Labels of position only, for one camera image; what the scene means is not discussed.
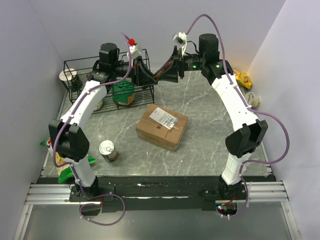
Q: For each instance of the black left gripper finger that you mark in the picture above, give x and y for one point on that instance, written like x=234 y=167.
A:
x=141 y=69
x=145 y=79

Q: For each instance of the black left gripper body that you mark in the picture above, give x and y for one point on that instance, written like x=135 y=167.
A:
x=122 y=69

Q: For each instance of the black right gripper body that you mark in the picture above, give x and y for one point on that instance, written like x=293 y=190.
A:
x=193 y=62

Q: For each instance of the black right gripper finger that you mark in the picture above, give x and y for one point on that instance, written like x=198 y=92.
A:
x=174 y=54
x=169 y=75

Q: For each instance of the red black utility knife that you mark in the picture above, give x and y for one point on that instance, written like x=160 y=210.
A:
x=162 y=70

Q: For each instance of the brown cardboard express box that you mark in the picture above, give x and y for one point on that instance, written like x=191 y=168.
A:
x=162 y=127

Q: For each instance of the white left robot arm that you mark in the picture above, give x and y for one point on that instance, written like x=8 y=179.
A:
x=68 y=140

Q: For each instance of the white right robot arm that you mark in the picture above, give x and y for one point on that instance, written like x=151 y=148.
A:
x=248 y=130

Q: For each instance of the green lid canister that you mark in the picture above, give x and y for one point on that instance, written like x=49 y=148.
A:
x=123 y=93

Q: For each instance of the black cone object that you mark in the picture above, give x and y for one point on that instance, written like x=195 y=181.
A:
x=75 y=83

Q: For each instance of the yellow Lays chips bag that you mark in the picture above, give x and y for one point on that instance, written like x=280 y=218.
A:
x=243 y=79

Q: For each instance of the white paper cup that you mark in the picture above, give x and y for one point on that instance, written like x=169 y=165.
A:
x=66 y=75

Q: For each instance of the Chobani yogurt cup right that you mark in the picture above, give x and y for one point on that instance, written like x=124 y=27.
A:
x=252 y=99

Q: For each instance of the silver tin can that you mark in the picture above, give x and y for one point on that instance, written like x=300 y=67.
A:
x=108 y=151

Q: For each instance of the green chips bag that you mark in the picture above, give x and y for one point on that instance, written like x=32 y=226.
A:
x=64 y=172

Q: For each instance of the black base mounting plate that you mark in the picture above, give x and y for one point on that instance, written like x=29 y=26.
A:
x=137 y=193

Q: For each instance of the black wire basket rack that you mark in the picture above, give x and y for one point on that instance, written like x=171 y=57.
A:
x=143 y=95

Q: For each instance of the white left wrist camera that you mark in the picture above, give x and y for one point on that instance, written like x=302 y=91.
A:
x=135 y=50

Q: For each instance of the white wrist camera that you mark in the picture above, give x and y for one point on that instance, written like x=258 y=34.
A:
x=135 y=50
x=181 y=39

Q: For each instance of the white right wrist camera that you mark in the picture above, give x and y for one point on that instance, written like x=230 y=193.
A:
x=181 y=39

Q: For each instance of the aluminium frame rail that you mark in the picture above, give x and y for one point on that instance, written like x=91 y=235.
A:
x=55 y=212

